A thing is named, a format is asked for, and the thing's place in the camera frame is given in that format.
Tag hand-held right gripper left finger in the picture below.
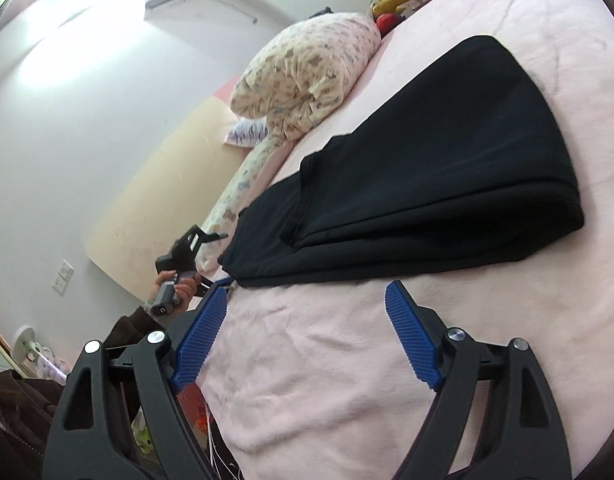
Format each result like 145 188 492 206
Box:
42 284 231 480

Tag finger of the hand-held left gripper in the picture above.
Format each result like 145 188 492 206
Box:
196 274 236 299

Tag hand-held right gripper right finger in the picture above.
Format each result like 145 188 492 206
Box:
384 280 573 480

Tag black pants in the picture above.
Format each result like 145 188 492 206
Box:
218 35 586 289

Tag person's left forearm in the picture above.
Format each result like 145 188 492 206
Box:
103 304 160 352

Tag person's left hand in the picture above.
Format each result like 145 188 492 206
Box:
153 270 201 312

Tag cream and pink headboard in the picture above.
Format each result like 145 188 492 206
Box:
84 74 244 302

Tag pink bed blanket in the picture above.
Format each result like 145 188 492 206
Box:
194 0 614 480

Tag long bear print bolster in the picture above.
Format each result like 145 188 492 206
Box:
193 135 296 274

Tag purple print pillow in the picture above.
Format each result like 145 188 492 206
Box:
224 118 271 150

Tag person's brown jacket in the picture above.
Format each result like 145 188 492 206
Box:
0 369 64 480

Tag folded bear print quilt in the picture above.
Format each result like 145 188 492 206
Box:
230 11 382 141

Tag yellow plush toy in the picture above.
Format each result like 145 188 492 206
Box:
369 0 418 16

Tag white wall socket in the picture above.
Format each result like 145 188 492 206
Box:
51 258 76 296

